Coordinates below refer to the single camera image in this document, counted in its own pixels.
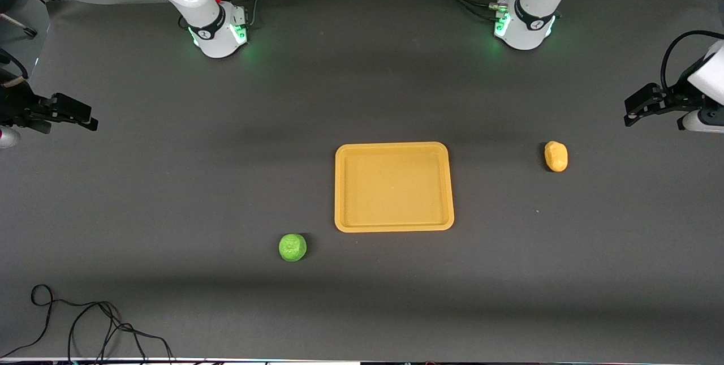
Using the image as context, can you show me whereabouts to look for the yellow potato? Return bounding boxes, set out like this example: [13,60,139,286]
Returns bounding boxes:
[544,140,568,173]

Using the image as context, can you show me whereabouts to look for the green apple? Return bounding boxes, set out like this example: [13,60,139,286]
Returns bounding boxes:
[278,233,308,263]

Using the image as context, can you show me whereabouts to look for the yellow plastic tray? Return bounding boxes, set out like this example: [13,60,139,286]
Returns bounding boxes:
[334,141,455,233]

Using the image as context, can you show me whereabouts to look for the black left arm wrist cable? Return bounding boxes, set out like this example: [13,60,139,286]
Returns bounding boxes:
[660,30,724,94]

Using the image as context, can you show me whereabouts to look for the black arm wrist cable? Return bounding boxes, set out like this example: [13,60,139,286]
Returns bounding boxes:
[0,47,29,80]
[660,30,724,94]

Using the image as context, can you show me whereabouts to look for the black right arm wrist cable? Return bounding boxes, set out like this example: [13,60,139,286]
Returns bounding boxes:
[0,47,29,80]

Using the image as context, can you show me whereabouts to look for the thin black loose cable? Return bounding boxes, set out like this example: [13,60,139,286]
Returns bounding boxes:
[0,284,176,365]

